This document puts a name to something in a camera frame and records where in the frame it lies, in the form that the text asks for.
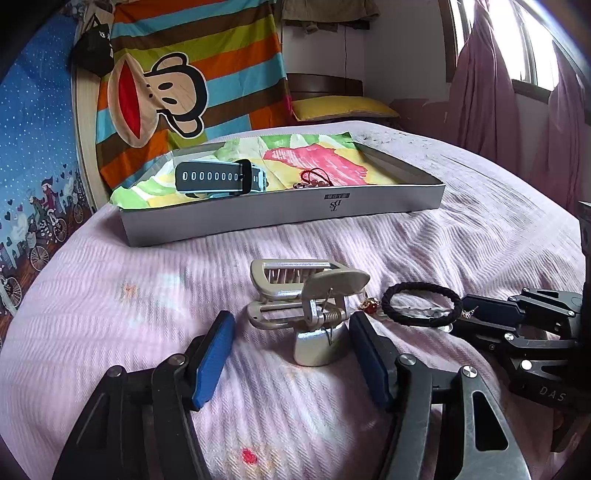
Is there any beige hair claw clip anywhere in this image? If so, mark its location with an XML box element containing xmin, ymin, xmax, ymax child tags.
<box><xmin>246</xmin><ymin>259</ymin><xmax>370</xmax><ymax>367</ymax></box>

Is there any pink striped bed sheet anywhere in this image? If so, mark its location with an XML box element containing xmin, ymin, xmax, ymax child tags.
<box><xmin>1</xmin><ymin>122</ymin><xmax>585</xmax><ymax>479</ymax></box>

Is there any grey shallow cardboard box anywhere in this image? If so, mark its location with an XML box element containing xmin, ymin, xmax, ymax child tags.
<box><xmin>116</xmin><ymin>135</ymin><xmax>445</xmax><ymax>247</ymax></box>

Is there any pink window curtain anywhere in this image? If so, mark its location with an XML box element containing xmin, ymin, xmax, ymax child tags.
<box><xmin>445</xmin><ymin>1</ymin><xmax>586</xmax><ymax>214</ymax></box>

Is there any colourful paper box lining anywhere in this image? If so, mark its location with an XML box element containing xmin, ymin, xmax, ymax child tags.
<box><xmin>110</xmin><ymin>132</ymin><xmax>402</xmax><ymax>209</ymax></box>

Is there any blue dotted fabric wardrobe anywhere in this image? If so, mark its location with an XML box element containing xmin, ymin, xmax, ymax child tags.
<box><xmin>1</xmin><ymin>14</ymin><xmax>92</xmax><ymax>331</ymax></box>

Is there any yellow pillow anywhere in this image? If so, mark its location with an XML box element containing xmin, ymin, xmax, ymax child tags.
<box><xmin>293</xmin><ymin>96</ymin><xmax>400</xmax><ymax>122</ymax></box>

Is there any dark wooden headboard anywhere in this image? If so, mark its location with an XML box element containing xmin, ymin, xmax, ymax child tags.
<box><xmin>287</xmin><ymin>73</ymin><xmax>363</xmax><ymax>100</ymax></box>

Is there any brown hanging garment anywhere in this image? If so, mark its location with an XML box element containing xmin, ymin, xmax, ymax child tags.
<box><xmin>280</xmin><ymin>0</ymin><xmax>380</xmax><ymax>34</ymax></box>

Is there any striped monkey cartoon blanket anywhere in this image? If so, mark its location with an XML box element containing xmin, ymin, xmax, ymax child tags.
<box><xmin>96</xmin><ymin>1</ymin><xmax>293</xmax><ymax>189</ymax></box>

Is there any black hanging bag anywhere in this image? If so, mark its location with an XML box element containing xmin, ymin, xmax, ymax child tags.
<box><xmin>69</xmin><ymin>14</ymin><xmax>114</xmax><ymax>78</ymax></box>

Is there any black braided hair tie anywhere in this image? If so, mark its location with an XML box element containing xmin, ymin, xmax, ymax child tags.
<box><xmin>380</xmin><ymin>281</ymin><xmax>465</xmax><ymax>329</ymax></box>

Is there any red cord bracelet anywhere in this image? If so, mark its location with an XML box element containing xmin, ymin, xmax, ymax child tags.
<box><xmin>292</xmin><ymin>167</ymin><xmax>335</xmax><ymax>189</ymax></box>

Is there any window with frame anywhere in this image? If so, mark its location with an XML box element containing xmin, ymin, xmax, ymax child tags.
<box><xmin>438</xmin><ymin>0</ymin><xmax>572</xmax><ymax>103</ymax></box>

